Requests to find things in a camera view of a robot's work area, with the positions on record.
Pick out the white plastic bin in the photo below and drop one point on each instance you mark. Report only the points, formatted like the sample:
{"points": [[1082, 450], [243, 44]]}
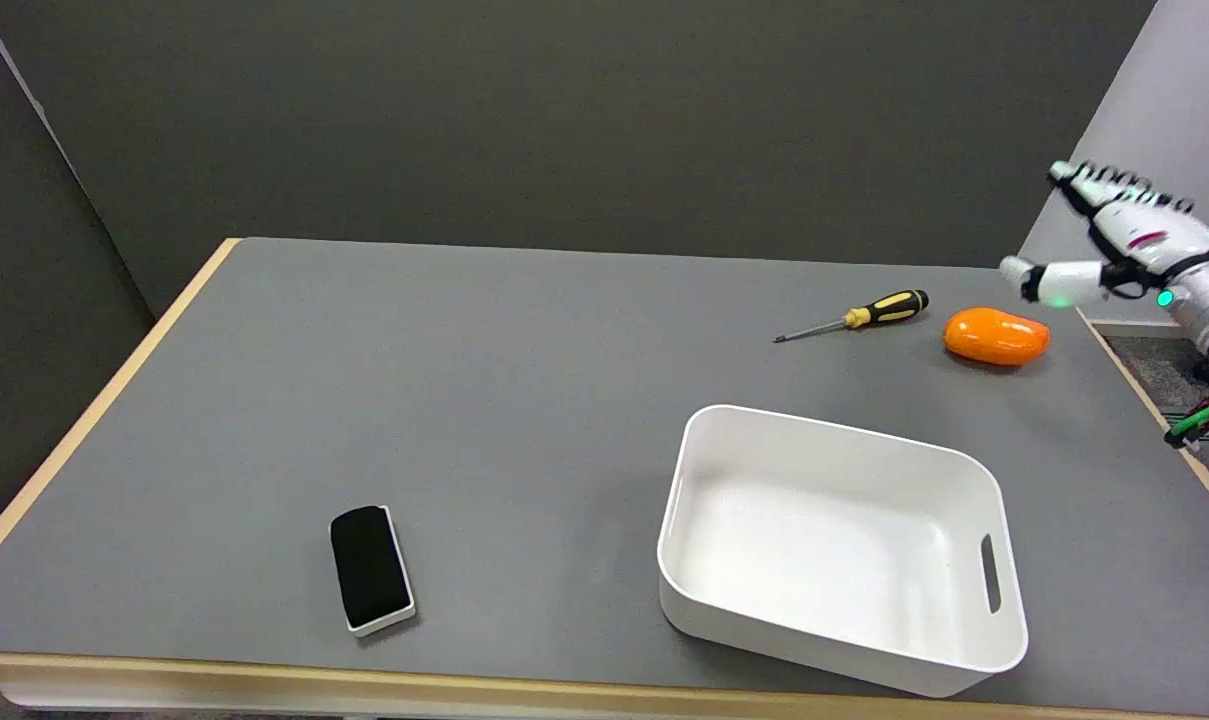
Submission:
{"points": [[842, 548]]}

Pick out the black white board eraser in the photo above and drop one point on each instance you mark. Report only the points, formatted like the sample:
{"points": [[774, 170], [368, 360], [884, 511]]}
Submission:
{"points": [[370, 568]]}

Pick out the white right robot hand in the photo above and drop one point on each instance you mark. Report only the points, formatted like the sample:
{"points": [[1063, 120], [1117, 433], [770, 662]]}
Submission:
{"points": [[1134, 232]]}

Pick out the orange mango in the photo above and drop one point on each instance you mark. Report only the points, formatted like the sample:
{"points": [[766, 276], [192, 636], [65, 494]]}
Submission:
{"points": [[996, 335]]}

